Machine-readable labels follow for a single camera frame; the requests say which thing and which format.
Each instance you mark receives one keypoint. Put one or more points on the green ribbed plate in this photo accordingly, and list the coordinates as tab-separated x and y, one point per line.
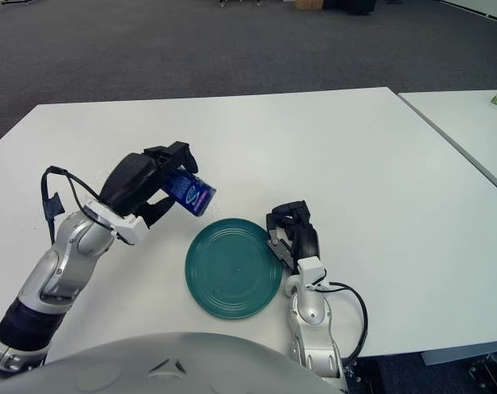
232	271

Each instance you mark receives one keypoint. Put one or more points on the grey robot torso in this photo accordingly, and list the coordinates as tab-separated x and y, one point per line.
170	369

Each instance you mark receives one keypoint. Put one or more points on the brown cardboard box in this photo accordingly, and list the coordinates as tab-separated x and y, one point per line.
308	4

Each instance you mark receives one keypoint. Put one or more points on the blue gum pack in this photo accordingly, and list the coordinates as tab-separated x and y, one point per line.
193	193

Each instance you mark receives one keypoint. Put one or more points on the black chair casters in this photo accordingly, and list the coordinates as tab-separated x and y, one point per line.
223	4
257	4

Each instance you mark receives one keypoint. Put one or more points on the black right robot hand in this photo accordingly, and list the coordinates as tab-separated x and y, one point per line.
306	244

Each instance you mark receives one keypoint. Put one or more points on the large black object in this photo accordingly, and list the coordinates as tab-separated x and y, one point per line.
355	6

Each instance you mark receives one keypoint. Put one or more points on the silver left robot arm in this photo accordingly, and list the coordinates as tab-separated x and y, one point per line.
64	262

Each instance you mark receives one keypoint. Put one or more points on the white table frame beam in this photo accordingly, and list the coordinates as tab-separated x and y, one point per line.
466	358

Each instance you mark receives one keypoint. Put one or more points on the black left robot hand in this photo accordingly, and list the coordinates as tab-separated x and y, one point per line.
129	180

